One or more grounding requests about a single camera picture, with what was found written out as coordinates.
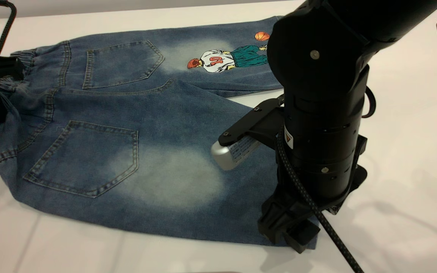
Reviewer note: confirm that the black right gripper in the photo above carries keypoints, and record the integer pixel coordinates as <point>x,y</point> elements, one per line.
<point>279,216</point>

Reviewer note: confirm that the blue denim shorts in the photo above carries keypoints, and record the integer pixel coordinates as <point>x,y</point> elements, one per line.
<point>127,125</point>

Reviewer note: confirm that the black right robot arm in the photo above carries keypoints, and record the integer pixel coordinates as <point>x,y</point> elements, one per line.
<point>324,76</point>

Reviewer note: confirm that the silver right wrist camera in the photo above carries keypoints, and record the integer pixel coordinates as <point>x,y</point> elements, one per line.
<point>233,153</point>

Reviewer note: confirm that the black right camera mount bracket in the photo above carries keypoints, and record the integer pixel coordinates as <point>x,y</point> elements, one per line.
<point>252,123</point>

